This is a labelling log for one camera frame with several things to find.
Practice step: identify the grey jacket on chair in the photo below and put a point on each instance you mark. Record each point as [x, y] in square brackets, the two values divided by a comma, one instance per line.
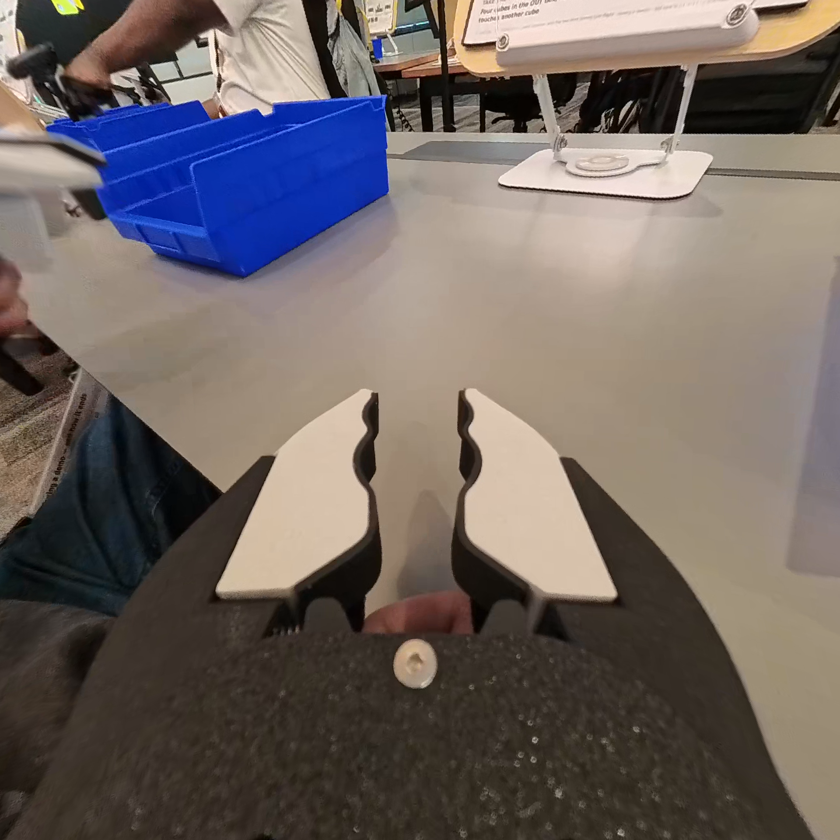
[354, 59]

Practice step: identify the blue plastic bin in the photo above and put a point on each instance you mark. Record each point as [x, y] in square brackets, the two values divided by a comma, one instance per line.
[131, 124]
[275, 197]

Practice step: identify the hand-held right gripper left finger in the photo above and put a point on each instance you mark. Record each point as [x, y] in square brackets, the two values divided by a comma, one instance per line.
[302, 525]

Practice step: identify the black chair leg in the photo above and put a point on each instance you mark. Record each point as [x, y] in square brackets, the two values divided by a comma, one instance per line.
[19, 371]

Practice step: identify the person's blue jeans leg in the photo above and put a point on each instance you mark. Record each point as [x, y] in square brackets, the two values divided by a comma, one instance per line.
[98, 512]

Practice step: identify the printed instruction sheet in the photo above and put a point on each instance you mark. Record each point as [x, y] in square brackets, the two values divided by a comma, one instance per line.
[590, 19]

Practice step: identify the white paper sign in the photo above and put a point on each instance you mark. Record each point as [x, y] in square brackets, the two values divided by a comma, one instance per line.
[380, 16]

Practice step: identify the wooden board document stand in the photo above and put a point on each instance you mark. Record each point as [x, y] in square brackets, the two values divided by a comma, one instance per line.
[774, 39]

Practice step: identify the wooden side table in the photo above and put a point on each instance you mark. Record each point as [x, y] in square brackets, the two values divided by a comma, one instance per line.
[420, 65]

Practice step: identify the newspaper sheet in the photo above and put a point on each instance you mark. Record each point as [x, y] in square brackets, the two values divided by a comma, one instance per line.
[65, 446]

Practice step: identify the grey desk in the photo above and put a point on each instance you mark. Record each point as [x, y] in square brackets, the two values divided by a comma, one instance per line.
[525, 295]

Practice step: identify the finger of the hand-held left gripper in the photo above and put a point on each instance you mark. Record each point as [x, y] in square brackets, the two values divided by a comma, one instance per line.
[88, 203]
[33, 167]

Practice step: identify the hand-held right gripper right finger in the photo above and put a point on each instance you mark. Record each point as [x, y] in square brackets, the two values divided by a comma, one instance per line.
[531, 525]

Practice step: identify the person's left hand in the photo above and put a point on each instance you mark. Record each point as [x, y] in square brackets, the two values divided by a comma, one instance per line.
[10, 295]

